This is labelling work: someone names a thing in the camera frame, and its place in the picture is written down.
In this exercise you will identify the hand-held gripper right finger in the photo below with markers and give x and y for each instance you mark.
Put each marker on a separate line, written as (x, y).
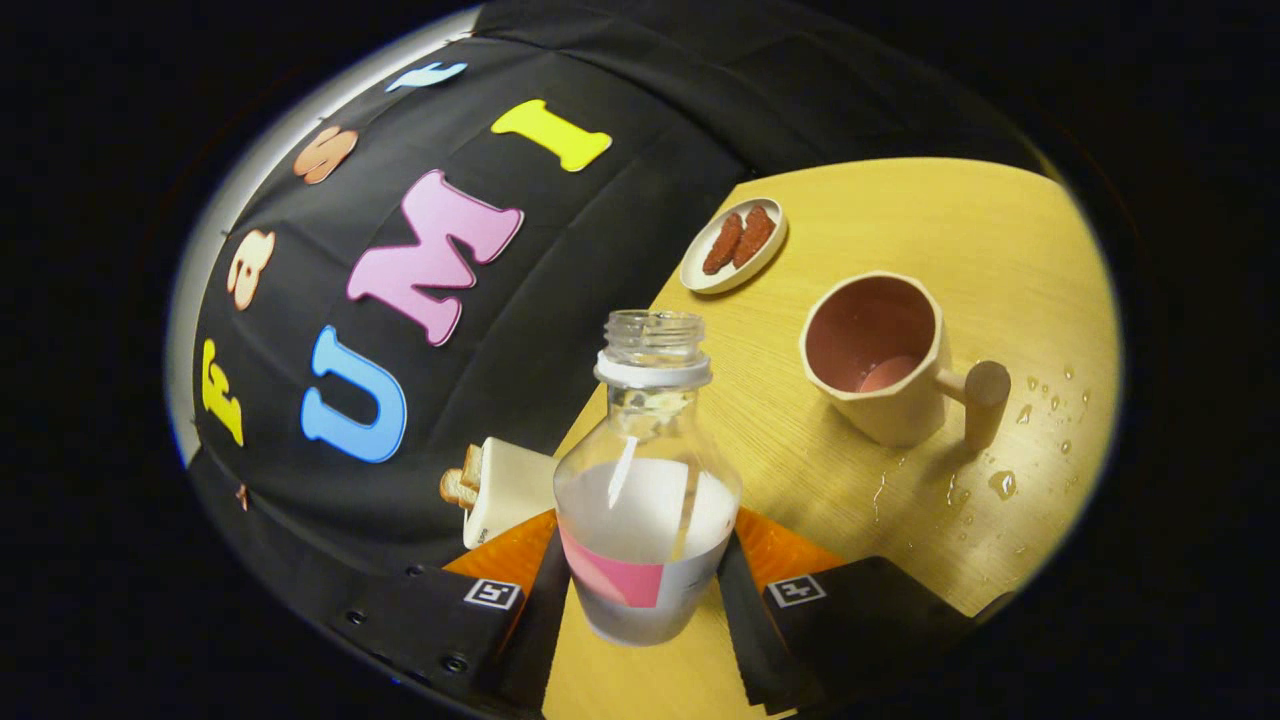
(750, 640)

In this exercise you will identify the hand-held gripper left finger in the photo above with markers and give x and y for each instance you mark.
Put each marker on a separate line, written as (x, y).
(535, 640)

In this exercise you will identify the clear plastic juice bottle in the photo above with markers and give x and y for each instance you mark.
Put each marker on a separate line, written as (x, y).
(650, 500)

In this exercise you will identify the beige cup with pink inside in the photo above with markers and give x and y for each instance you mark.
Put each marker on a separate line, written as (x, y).
(890, 410)

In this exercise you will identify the white toaster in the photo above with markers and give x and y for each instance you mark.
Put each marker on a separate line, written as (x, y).
(515, 490)

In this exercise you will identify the toast bread slice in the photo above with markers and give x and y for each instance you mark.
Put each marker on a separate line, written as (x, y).
(457, 488)
(472, 466)

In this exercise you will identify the black backdrop cloth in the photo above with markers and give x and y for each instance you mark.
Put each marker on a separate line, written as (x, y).
(560, 280)

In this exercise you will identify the white oval plate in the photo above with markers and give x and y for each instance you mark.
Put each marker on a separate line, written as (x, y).
(700, 278)

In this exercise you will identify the reddish brown meat piece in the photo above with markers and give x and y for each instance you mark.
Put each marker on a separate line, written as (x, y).
(755, 236)
(722, 244)

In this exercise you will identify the wooden table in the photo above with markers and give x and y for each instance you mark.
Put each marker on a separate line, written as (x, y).
(1000, 250)

